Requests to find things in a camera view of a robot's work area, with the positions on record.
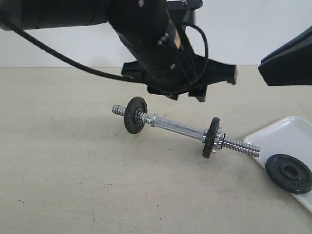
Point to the chrome threaded dumbbell bar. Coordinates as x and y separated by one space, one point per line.
182 129

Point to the black weight plate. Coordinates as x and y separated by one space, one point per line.
289 173
210 137

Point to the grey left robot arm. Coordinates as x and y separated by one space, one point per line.
154 31

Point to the white rectangular tray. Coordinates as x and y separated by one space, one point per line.
291 136

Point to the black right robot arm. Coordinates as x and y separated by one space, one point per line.
290 64

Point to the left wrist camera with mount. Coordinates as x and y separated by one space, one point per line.
183 10

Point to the chrome spin-lock collar nut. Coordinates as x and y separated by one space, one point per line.
219 138

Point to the black weight plate end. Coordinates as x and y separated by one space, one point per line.
134 107

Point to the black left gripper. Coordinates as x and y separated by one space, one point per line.
172 83

